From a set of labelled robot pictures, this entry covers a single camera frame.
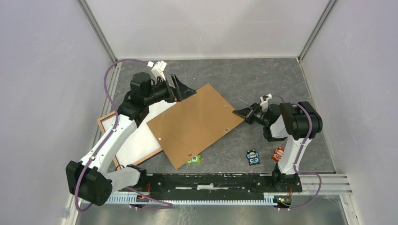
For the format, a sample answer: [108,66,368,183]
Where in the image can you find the white slotted cable duct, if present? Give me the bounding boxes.
[105,192,291,206]

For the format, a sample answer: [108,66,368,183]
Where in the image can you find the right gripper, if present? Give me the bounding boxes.
[232,102,269,127]

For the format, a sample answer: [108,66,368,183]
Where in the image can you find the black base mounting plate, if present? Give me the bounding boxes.
[133,173,303,201]

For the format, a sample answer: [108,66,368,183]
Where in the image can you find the blue owl sticker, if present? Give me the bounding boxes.
[246,149,260,166]

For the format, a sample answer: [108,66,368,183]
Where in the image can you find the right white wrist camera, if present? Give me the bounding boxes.
[260,94,273,112]

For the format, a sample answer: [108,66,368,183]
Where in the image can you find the landscape photo print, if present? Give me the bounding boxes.
[96,101,174,169]

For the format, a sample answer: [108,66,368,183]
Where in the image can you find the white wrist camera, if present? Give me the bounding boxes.
[147,60,167,81]
[260,94,273,112]

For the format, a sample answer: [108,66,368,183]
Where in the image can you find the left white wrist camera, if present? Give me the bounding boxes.
[147,60,167,81]

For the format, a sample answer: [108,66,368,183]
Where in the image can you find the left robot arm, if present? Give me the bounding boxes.
[66,72,197,210]

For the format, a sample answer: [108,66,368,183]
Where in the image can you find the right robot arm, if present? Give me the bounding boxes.
[233,101,323,191]

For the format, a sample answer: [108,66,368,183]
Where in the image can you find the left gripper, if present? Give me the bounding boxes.
[144,74,196,106]

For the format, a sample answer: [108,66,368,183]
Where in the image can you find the red owl sticker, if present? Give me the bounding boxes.
[271,147,284,162]

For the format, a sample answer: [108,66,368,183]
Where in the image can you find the green owl sticker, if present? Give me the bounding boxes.
[185,154,201,165]

